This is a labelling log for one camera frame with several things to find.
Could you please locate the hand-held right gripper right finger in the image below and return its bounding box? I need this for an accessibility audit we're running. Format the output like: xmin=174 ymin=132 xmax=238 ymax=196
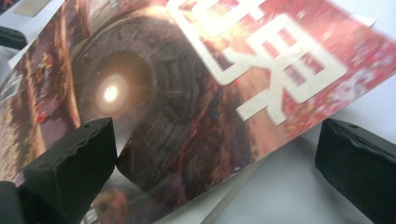
xmin=315 ymin=118 xmax=396 ymax=224

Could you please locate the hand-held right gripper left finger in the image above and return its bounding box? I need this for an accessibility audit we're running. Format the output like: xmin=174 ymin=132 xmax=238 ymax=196
xmin=23 ymin=117 xmax=118 ymax=224

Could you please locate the red tunnel art magazine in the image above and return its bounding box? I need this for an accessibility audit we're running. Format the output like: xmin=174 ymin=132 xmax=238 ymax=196
xmin=0 ymin=0 xmax=396 ymax=224

